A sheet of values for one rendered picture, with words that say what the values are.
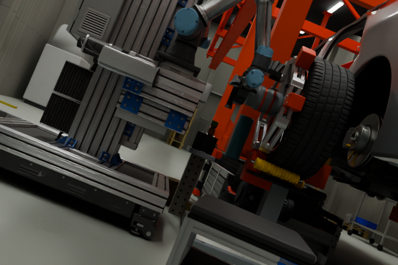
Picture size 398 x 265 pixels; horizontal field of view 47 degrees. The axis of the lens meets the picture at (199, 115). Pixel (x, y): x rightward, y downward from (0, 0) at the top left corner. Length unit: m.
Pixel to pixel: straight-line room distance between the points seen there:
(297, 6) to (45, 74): 6.31
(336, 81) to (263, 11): 0.51
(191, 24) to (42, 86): 6.83
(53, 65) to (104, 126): 6.42
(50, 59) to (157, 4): 6.45
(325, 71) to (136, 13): 1.01
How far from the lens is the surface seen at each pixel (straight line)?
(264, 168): 2.43
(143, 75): 2.08
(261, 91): 2.51
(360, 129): 2.66
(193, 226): 1.22
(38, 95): 8.78
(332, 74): 2.43
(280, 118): 2.31
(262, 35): 2.24
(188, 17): 2.11
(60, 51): 8.78
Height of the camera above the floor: 0.48
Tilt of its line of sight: 3 degrees up
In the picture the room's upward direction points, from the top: 22 degrees clockwise
